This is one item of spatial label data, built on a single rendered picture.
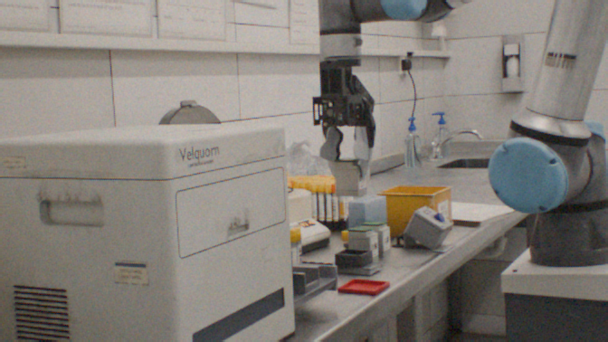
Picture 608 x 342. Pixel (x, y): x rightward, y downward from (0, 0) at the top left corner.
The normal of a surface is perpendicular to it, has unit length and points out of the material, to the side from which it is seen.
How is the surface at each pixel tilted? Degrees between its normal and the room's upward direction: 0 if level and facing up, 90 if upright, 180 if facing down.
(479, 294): 90
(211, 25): 94
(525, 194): 98
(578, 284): 90
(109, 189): 90
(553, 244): 74
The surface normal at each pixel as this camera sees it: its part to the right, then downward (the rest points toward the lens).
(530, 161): -0.61, 0.25
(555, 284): -0.46, 0.12
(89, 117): 0.88, 0.01
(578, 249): -0.28, -0.20
